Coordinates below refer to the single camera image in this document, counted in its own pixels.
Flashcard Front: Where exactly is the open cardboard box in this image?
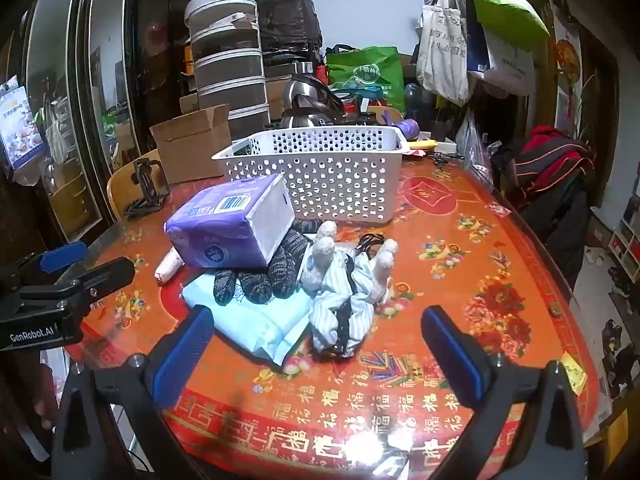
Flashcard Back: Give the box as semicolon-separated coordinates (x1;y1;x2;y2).
149;104;234;185

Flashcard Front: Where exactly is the dark grey knit sock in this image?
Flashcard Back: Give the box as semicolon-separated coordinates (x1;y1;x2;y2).
214;269;241;306
238;269;274;305
267;219;326;299

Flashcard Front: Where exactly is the bright green hanging bag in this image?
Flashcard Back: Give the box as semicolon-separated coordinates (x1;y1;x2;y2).
452;0;551;54

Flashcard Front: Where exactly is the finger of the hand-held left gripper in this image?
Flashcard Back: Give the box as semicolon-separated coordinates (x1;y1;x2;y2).
19;257;137;313
0;241;89;292

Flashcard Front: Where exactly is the white canvas tote bag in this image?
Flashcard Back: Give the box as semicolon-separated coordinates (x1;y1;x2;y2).
416;0;474;107

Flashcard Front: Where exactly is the green shopping bag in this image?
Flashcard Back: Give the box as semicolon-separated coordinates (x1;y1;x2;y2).
326;46;406;114

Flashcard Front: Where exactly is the clear plastic bag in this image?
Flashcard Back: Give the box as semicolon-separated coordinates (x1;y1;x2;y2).
455;110;494;177

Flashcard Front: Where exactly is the purple tissue pack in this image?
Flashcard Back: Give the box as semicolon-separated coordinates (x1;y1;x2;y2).
165;172;297;268

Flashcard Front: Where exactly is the blue white striped cloth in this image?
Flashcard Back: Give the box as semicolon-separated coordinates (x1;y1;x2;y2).
309;249;390;359

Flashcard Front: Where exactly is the purple toy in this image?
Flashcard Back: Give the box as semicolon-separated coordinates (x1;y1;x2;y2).
382;109;420;141

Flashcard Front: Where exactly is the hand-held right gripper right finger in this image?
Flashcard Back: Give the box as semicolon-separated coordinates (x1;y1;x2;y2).
421;305;588;480

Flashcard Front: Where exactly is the stainless steel kettle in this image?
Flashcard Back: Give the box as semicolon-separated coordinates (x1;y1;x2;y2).
279;74;347;129

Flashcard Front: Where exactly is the mirrored wardrobe door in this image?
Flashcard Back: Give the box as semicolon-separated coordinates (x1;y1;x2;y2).
22;0;147;242

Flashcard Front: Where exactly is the red and black jacket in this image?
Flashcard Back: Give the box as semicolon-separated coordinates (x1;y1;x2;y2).
492;125;607;266

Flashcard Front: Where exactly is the grey plastic drawer tower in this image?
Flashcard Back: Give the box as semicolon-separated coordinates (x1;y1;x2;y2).
184;0;271;129

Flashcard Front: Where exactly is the red wall decoration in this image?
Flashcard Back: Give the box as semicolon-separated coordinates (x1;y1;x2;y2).
553;35;584;129

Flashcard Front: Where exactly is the white perforated plastic basket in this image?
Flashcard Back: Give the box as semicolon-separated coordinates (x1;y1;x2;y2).
211;125;410;223

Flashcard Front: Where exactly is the black hair tie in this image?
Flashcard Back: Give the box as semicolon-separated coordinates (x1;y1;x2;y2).
355;232;386;254

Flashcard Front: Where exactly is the white and blue hanging bag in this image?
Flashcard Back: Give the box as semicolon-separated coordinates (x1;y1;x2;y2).
465;15;537;97

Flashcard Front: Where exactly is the black bag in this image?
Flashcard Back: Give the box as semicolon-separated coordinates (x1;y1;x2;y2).
256;0;324;54

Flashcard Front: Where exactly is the white cubby shelf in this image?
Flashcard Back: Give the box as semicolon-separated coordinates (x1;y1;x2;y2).
606;209;640;282

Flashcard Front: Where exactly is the black clamp on table edge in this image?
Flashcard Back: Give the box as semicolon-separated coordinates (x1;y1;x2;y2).
123;158;169;219

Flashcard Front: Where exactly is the hanging wall calendar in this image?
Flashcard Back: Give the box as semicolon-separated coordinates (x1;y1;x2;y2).
0;76;49;172

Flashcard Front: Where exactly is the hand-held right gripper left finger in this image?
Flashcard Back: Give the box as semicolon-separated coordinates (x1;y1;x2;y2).
50;305;216;480

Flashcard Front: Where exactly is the yellow wooden chair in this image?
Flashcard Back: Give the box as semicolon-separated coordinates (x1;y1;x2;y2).
106;149;171;222

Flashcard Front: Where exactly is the light blue wet wipes pack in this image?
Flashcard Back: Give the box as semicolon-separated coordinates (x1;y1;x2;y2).
181;275;313;367

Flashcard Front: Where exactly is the white rolled packet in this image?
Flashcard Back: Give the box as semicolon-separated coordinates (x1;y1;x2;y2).
154;250;184;284

